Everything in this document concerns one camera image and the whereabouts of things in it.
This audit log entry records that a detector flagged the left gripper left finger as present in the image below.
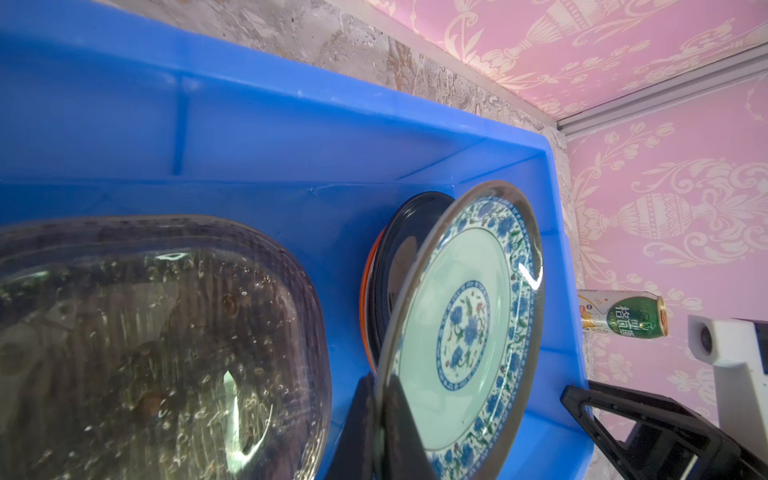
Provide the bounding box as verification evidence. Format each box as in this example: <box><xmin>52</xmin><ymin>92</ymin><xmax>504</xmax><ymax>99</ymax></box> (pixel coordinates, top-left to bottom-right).
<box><xmin>325</xmin><ymin>373</ymin><xmax>375</xmax><ymax>480</ymax></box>

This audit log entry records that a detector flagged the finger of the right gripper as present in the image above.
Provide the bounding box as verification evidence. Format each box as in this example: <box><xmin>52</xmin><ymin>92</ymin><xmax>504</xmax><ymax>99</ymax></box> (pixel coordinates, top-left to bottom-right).
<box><xmin>560</xmin><ymin>381</ymin><xmax>756</xmax><ymax>479</ymax></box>

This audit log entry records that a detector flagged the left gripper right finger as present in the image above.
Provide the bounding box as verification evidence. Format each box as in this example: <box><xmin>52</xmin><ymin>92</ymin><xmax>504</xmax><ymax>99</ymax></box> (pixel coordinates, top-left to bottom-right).
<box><xmin>380</xmin><ymin>376</ymin><xmax>436</xmax><ymax>480</ymax></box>

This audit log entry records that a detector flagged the teal patterned plate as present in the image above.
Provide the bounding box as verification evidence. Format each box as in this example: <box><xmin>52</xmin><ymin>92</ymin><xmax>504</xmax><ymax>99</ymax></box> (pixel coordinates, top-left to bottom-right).
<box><xmin>375</xmin><ymin>181</ymin><xmax>545</xmax><ymax>479</ymax></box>

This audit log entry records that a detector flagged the black round plate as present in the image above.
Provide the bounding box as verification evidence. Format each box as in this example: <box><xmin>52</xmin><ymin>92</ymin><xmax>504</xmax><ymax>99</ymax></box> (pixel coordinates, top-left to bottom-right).
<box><xmin>359</xmin><ymin>191</ymin><xmax>454</xmax><ymax>371</ymax></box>

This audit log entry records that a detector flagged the smoky glass plate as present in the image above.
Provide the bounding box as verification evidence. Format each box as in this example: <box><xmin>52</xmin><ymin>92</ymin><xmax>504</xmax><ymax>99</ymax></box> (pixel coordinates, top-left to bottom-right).
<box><xmin>1</xmin><ymin>215</ymin><xmax>332</xmax><ymax>479</ymax></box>

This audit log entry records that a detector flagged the blue plastic bin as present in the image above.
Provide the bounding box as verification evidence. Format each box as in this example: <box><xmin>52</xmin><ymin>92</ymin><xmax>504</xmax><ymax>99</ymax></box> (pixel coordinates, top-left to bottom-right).
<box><xmin>1</xmin><ymin>1</ymin><xmax>593</xmax><ymax>479</ymax></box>

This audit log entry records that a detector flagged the green drink can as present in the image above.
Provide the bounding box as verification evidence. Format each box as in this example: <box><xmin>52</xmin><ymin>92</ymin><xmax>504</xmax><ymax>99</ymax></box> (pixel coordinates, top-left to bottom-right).
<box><xmin>578</xmin><ymin>290</ymin><xmax>669</xmax><ymax>340</ymax></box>

